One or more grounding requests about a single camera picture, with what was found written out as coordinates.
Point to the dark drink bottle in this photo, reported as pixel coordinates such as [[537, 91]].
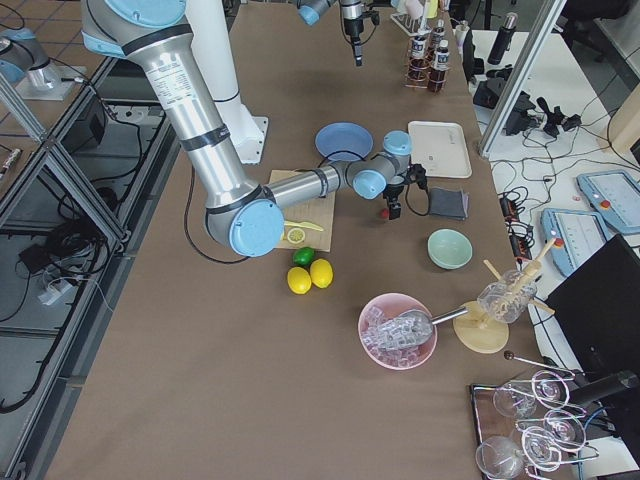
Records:
[[439, 32], [417, 67], [439, 67]]

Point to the black thermos bottle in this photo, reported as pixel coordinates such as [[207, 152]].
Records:
[[503, 39]]

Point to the metal ice scoop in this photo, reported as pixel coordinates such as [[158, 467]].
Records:
[[415, 327]]

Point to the mint green bowl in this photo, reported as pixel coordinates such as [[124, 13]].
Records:
[[449, 249]]

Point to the yellow lemon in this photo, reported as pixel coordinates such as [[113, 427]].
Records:
[[299, 280], [321, 273]]

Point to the green lime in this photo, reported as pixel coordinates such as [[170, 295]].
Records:
[[304, 256]]

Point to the copper wire bottle rack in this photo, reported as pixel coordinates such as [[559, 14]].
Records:
[[430, 54]]

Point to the blue teach pendant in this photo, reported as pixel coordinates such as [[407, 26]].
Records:
[[578, 235], [615, 196]]

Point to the clear glass mug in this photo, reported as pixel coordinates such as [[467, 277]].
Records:
[[506, 299]]

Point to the grey folded cloth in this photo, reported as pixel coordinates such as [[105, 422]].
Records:
[[452, 204]]

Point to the blue plate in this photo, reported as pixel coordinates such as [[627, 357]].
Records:
[[344, 141]]

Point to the yellow plastic knife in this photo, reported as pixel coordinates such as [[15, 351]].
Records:
[[304, 225]]

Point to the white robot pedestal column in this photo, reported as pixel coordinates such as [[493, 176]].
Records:
[[213, 55]]

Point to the cream plastic tray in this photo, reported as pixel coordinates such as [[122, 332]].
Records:
[[440, 147]]

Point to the clear ice cubes pile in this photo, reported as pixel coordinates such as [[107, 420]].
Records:
[[375, 338]]

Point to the wooden mug tree stand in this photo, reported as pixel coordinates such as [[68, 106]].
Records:
[[480, 332]]

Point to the yellow cup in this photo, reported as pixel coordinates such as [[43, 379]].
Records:
[[431, 8]]

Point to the wine glass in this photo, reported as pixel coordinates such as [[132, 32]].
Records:
[[515, 399], [565, 429], [498, 458], [550, 390]]

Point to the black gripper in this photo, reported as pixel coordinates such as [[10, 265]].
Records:
[[395, 191], [353, 26]]

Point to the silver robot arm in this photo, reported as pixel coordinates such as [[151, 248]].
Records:
[[310, 11], [184, 50]]

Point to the black monitor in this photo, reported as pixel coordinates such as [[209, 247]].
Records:
[[597, 308]]

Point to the pink bowl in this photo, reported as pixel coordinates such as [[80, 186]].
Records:
[[393, 304]]

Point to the wooden cutting board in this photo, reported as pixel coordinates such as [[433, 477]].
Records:
[[320, 225]]

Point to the white wire cup rack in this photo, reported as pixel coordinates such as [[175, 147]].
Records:
[[403, 20]]

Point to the aluminium frame post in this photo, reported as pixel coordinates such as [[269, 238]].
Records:
[[542, 27]]

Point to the pink cup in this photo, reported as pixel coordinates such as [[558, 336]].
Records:
[[414, 8]]

